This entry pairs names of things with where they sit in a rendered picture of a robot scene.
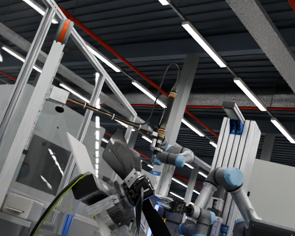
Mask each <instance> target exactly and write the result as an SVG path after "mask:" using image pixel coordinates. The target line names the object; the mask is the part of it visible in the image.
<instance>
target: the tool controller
mask: <svg viewBox="0 0 295 236"><path fill-rule="evenodd" d="M247 236H295V229H293V228H289V227H285V226H282V225H278V224H274V223H271V222H267V221H263V220H259V219H255V218H251V220H250V223H249V227H248V232H247Z"/></svg>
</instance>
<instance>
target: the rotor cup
mask: <svg viewBox="0 0 295 236"><path fill-rule="evenodd" d="M142 177H143V178H142ZM140 178H142V179H140ZM139 179H140V180H139ZM149 183H150V184H151V186H150V185H149ZM141 187H143V189H144V190H146V189H149V190H147V191H145V192H144V196H143V200H145V199H147V198H149V197H151V196H153V195H155V190H154V188H153V185H152V183H151V181H150V179H149V178H148V176H147V175H146V174H145V175H143V176H141V177H138V178H137V179H136V180H135V181H134V182H133V184H132V185H131V186H130V187H129V188H128V187H127V185H126V183H125V182H123V188H124V190H125V193H126V195H127V197H128V199H129V201H130V203H131V204H132V206H134V207H135V200H136V197H135V196H136V194H138V193H139V191H140V189H141Z"/></svg>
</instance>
